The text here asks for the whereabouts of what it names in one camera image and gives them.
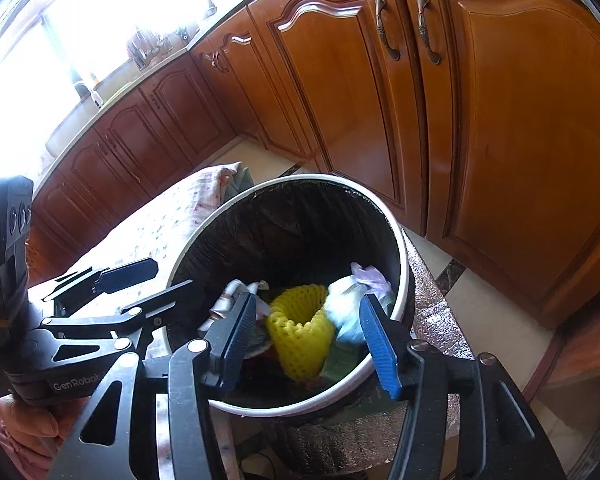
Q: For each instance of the silver foil covered stand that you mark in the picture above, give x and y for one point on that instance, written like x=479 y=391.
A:
x=440 y=320

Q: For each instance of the chrome sink faucet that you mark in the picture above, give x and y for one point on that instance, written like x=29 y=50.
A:
x=96 y=96

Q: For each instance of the white bin with black liner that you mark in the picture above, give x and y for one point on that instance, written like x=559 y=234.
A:
x=280 y=230

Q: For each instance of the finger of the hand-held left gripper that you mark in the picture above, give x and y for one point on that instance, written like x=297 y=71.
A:
x=130 y=275
x=165 y=300

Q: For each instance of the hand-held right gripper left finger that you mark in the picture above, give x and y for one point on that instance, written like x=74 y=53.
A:
x=242 y=330

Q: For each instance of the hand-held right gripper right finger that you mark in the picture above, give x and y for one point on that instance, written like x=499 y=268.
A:
x=377 y=340

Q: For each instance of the dish rack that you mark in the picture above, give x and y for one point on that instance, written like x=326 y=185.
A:
x=147 y=47

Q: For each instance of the kitchen window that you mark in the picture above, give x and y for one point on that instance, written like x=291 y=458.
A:
x=80 y=25

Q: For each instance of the white paper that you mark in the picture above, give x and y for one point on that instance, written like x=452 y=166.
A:
x=345 y=310

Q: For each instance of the yellow foam fruit net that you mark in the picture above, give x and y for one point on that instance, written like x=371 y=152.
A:
x=295 y=340

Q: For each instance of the wooden kitchen cabinets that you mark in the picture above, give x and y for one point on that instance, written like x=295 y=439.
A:
x=505 y=110

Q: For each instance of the person's left hand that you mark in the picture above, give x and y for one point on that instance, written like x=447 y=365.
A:
x=30 y=430

